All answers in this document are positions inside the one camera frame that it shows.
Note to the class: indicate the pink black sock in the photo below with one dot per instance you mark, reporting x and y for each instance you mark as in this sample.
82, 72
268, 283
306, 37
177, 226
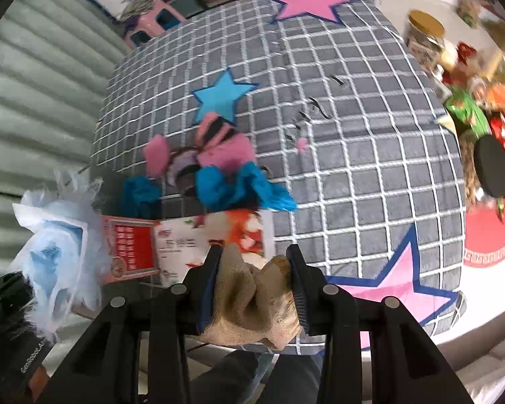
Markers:
225, 145

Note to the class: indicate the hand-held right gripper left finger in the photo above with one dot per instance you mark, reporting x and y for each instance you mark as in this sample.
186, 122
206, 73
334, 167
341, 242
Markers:
209, 290

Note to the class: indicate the beige knitted sock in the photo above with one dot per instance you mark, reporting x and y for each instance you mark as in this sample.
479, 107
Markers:
248, 298

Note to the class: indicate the grey checked star blanket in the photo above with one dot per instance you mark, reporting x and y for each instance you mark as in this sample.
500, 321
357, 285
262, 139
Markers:
345, 143

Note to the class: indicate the small blue sock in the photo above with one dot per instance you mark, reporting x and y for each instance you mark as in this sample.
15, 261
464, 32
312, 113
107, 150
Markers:
139, 195

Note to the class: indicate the plain pink sock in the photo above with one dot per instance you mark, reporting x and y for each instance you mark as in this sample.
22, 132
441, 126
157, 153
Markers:
155, 155

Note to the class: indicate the red round mat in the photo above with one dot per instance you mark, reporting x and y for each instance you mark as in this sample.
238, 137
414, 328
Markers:
490, 240

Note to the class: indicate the glass jar gold lid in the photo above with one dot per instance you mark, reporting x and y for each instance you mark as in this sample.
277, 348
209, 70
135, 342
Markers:
425, 35

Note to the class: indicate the purple striped sock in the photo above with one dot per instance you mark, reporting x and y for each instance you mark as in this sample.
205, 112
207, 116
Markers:
181, 168

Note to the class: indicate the red white cardboard box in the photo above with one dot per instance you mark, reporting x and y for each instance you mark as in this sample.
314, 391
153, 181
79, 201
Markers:
130, 246

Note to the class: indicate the white blue plastic bag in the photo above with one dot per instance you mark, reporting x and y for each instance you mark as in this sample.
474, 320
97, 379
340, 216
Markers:
50, 252

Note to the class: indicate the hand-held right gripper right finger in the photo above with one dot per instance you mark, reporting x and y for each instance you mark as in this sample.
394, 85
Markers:
298, 292

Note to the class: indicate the pink plastic stool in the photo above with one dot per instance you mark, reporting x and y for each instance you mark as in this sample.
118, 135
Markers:
151, 23

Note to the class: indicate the large blue sock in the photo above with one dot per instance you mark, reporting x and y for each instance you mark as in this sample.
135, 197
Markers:
235, 189

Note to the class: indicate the green snack packet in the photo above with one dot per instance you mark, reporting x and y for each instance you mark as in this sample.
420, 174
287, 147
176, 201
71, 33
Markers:
467, 109

